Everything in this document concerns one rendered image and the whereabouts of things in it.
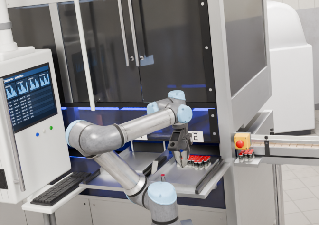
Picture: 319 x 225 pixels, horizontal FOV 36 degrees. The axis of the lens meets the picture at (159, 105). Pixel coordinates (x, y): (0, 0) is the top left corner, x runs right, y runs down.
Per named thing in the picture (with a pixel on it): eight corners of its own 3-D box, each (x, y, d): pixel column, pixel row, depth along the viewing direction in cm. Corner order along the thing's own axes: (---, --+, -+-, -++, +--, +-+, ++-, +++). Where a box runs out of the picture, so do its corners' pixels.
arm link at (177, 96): (162, 92, 223) (176, 88, 228) (165, 116, 226) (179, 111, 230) (173, 94, 217) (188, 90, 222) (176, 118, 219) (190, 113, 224)
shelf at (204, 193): (123, 154, 299) (122, 151, 298) (234, 160, 269) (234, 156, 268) (79, 187, 257) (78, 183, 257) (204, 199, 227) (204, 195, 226)
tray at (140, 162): (129, 151, 296) (129, 146, 295) (169, 153, 285) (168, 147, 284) (100, 173, 267) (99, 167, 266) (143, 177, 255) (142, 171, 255)
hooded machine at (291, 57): (297, 117, 608) (291, -4, 571) (319, 134, 543) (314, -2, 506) (229, 127, 603) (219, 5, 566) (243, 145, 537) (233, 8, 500)
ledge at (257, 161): (240, 156, 273) (240, 153, 272) (264, 157, 267) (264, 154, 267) (233, 166, 261) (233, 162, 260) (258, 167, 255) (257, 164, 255)
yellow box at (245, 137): (238, 144, 263) (237, 131, 262) (251, 145, 260) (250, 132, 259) (234, 149, 257) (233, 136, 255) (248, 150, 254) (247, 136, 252)
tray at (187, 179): (174, 161, 272) (173, 155, 271) (219, 164, 260) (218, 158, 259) (146, 187, 242) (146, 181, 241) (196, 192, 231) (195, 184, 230)
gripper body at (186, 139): (193, 145, 232) (191, 120, 229) (186, 151, 225) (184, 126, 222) (178, 144, 235) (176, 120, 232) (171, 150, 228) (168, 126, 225)
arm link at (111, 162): (154, 216, 214) (73, 142, 185) (134, 206, 226) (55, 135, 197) (169, 193, 218) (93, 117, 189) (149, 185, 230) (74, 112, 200)
